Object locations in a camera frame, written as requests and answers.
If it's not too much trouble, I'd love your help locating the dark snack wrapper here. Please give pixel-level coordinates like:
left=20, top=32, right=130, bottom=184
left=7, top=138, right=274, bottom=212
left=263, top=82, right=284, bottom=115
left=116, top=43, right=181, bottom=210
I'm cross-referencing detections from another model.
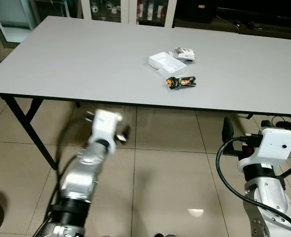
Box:
left=166, top=76, right=197, bottom=90

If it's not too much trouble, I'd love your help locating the white cardboard box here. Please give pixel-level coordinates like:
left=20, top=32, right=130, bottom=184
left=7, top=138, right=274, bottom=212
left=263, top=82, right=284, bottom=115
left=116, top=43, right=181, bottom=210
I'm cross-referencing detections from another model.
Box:
left=148, top=52, right=187, bottom=78

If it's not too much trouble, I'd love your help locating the crumpled white barcode packet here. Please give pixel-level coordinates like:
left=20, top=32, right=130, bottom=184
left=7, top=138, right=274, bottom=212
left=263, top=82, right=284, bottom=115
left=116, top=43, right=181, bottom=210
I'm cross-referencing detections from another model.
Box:
left=174, top=47, right=196, bottom=63

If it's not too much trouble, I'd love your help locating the black low cabinet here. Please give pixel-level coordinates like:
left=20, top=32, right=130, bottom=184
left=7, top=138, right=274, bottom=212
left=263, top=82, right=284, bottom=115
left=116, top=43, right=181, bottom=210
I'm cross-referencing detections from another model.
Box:
left=175, top=0, right=291, bottom=35

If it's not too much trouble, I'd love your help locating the white framed glass cabinet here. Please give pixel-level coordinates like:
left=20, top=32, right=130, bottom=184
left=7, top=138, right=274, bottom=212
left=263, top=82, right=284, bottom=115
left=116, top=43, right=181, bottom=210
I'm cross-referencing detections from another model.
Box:
left=81, top=0, right=178, bottom=28

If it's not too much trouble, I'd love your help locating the glass door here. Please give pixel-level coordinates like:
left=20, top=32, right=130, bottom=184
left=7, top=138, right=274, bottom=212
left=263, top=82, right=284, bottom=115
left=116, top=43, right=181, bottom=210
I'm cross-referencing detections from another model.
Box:
left=0, top=0, right=42, bottom=45

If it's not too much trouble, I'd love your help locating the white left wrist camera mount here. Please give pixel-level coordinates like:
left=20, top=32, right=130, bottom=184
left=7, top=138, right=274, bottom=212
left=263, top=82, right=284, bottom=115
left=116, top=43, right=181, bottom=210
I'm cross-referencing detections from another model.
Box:
left=94, top=110, right=122, bottom=144

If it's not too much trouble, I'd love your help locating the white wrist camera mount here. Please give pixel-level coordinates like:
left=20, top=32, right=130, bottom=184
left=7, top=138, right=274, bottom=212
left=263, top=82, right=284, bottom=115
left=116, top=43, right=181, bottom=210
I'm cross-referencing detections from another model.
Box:
left=94, top=110, right=122, bottom=144
left=238, top=127, right=291, bottom=171

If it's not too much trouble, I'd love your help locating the black floor cable coil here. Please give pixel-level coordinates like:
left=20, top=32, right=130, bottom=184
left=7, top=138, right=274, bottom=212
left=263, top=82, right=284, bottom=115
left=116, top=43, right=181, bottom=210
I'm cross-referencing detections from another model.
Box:
left=271, top=117, right=291, bottom=135

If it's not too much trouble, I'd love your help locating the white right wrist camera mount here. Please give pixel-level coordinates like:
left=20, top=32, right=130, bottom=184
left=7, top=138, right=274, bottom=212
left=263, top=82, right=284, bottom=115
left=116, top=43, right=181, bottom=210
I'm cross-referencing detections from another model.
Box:
left=238, top=127, right=291, bottom=171

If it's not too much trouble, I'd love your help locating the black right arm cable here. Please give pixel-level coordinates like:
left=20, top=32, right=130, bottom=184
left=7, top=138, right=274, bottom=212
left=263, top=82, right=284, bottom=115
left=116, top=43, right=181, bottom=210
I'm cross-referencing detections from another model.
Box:
left=216, top=137, right=291, bottom=237

